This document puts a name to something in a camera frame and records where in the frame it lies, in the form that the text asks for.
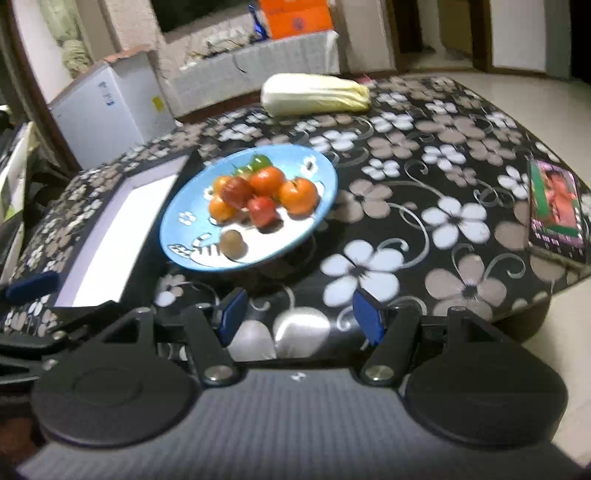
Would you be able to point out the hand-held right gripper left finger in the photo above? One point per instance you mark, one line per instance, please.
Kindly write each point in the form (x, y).
(233, 314)

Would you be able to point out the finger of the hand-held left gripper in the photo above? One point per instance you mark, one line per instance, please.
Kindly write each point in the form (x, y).
(30, 287)
(27, 353)

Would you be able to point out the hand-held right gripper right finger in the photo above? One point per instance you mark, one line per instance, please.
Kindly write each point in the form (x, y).
(369, 318)

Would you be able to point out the small brown fruit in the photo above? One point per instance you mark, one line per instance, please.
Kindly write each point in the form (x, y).
(232, 243)

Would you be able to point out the blue cartoon plate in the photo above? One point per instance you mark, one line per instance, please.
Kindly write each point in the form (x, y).
(286, 235)

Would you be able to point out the black box with white bottom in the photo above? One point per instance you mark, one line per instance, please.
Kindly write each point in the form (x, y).
(115, 240)

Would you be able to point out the orange mandarin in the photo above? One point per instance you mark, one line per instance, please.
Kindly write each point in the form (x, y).
(221, 208)
(298, 196)
(267, 181)

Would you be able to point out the black floral tablecloth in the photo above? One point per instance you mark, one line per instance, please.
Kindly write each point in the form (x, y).
(415, 258)

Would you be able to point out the white scooter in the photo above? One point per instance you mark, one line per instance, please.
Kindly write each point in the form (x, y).
(14, 184)

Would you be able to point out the white chest freezer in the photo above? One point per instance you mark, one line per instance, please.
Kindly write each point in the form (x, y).
(106, 106)

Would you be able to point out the smartphone with lit screen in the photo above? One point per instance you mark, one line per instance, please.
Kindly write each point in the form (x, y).
(556, 207)

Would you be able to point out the napa cabbage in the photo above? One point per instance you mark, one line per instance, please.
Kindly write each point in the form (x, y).
(314, 94)

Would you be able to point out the knotted pale curtain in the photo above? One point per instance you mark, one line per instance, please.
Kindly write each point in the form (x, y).
(69, 41)

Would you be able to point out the brown cardboard piece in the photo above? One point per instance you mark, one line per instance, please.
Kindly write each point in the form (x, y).
(124, 53)

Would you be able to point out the blue glass bottle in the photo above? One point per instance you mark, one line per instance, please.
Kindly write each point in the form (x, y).
(258, 21)

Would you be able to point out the orange gift box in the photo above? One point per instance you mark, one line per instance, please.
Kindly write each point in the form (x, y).
(295, 16)

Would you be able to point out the wall television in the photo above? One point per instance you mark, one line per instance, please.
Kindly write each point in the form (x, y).
(198, 11)

